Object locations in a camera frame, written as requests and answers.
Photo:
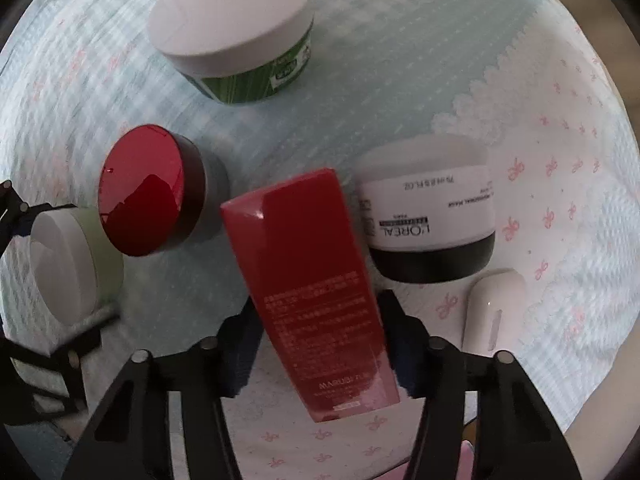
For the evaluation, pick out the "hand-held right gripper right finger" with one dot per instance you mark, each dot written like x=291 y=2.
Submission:
x=400 y=355

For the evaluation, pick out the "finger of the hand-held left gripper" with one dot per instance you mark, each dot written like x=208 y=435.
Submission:
x=55 y=355
x=12 y=210

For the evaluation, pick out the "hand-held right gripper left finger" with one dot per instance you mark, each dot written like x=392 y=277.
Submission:
x=239 y=355

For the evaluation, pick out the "pale green jar white lid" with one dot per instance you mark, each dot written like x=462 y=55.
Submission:
x=70 y=265

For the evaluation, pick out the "red rectangular box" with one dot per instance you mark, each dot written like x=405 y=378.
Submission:
x=305 y=280

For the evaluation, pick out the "white oval bottle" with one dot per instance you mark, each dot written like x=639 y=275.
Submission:
x=492 y=312

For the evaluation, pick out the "red lid cream jar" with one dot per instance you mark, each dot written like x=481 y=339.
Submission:
x=150 y=190

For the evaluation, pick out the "white jar black lid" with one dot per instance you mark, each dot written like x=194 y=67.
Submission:
x=430 y=210

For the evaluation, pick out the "light blue bow-print blanket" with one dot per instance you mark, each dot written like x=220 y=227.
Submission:
x=380 y=85

